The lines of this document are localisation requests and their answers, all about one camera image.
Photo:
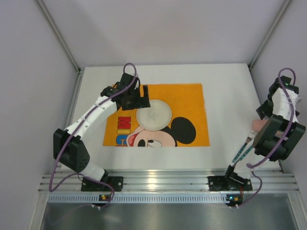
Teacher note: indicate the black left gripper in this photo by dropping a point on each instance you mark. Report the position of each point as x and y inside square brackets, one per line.
[138, 103]

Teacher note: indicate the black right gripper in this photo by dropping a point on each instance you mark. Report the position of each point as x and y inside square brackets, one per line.
[260, 138]

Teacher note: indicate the cream round plate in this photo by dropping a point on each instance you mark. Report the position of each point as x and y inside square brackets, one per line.
[155, 117]

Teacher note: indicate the spoon with patterned handle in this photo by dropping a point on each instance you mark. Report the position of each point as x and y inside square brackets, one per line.
[245, 153]

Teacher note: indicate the orange cartoon mouse placemat cloth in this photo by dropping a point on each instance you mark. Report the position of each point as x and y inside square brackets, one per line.
[187, 128]

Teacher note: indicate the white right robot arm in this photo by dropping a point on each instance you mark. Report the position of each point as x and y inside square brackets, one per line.
[281, 131]

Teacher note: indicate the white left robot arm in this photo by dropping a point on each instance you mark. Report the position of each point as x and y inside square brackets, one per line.
[69, 146]

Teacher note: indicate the pink plastic cup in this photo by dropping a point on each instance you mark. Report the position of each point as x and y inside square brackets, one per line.
[258, 124]

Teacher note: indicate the fork with patterned handle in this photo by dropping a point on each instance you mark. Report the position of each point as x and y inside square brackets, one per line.
[249, 138]

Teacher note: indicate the aluminium front frame rail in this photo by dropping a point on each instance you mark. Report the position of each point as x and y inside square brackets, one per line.
[196, 181]

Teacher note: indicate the left aluminium corner post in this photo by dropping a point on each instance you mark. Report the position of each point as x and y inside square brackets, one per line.
[56, 31]

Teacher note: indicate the aluminium corner post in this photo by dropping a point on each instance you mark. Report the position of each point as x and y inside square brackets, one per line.
[269, 34]
[56, 31]

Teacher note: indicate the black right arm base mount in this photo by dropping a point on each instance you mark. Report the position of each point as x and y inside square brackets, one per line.
[221, 183]

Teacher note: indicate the right aluminium corner post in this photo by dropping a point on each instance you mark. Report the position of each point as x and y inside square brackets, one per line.
[269, 34]

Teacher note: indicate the slotted grey cable duct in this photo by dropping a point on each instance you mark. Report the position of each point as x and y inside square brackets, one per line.
[145, 198]

